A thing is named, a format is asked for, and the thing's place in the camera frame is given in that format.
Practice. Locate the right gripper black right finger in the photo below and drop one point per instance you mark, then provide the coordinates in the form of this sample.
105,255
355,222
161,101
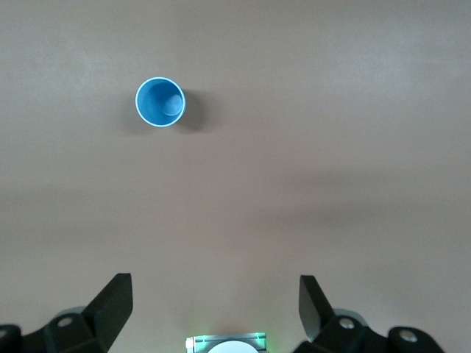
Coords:
320,320

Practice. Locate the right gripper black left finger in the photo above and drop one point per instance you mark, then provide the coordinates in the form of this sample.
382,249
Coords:
106,312

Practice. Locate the blue plastic cup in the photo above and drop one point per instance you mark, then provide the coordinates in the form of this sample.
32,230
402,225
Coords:
154,106

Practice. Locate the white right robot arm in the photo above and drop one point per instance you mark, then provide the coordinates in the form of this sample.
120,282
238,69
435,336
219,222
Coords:
232,348

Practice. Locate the brown table cover sheet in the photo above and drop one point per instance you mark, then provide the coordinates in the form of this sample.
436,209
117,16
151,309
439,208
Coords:
294,147

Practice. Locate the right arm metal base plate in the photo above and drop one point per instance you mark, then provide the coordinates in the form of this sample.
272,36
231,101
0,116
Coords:
195,343

